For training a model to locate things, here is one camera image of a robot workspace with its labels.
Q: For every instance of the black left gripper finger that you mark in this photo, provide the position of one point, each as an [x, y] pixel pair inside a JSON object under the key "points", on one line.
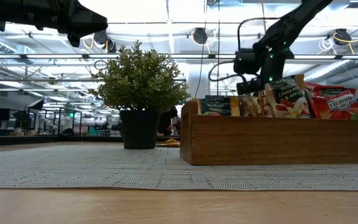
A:
{"points": [[74, 40], [85, 21]]}

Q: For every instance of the wooden compartment box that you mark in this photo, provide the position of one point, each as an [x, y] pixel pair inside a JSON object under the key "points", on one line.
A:
{"points": [[259, 140]]}

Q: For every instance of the red tea packet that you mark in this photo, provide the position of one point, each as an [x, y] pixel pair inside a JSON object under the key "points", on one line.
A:
{"points": [[337, 105], [328, 88]]}

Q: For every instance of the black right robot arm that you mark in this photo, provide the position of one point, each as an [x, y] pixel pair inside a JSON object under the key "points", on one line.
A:
{"points": [[291, 28]]}

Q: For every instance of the green artificial plant black pot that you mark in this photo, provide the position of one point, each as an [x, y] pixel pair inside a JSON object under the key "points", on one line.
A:
{"points": [[140, 87]]}

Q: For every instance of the person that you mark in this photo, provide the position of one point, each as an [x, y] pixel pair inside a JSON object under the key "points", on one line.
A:
{"points": [[168, 119]]}

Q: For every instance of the grey woven placemat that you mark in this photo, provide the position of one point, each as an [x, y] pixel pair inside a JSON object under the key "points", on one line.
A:
{"points": [[104, 168]]}

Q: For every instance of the black aluminium table frame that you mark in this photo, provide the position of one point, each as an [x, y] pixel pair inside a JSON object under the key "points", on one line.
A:
{"points": [[42, 140]]}

